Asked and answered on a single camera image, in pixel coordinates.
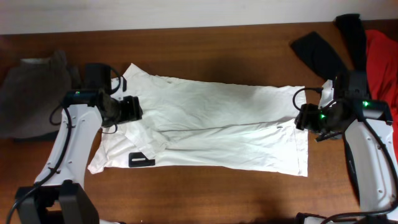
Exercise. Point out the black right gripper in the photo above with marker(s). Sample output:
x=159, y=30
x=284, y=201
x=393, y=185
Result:
x=305, y=120

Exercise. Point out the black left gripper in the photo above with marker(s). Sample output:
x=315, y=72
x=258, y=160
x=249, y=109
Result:
x=134, y=111

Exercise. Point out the white polo shirt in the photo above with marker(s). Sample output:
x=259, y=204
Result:
x=192, y=123

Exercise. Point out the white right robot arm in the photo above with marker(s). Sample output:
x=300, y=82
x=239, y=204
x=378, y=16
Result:
x=366, y=126

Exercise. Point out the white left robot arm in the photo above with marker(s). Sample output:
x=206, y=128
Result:
x=58, y=195

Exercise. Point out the black garment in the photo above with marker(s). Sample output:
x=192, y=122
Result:
x=321, y=58

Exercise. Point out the grey folded garment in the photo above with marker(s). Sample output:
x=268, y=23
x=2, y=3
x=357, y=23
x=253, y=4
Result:
x=31, y=93

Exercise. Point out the red garment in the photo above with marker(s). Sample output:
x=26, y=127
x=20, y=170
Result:
x=381, y=69

